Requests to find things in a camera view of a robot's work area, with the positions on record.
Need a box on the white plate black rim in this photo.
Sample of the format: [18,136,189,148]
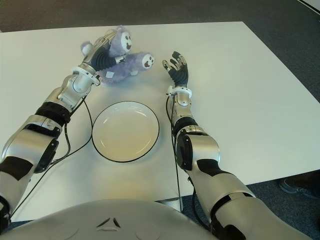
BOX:
[91,100,161,162]

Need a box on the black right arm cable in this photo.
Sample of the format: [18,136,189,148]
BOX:
[165,93,184,213]

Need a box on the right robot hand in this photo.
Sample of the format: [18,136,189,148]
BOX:
[161,51,190,88]

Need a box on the purple plush bunny doll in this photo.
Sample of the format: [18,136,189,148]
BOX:
[79,24,156,85]

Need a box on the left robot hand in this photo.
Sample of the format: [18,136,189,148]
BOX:
[79,29,126,74]

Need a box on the dark sneaker shoe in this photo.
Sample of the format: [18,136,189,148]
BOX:
[278,177,320,200]

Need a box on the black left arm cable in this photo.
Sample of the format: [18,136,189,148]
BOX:
[9,96,94,219]

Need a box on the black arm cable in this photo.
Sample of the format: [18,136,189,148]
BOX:
[165,93,184,213]
[9,96,94,219]

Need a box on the silver robot torso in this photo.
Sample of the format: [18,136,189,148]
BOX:
[0,198,222,240]

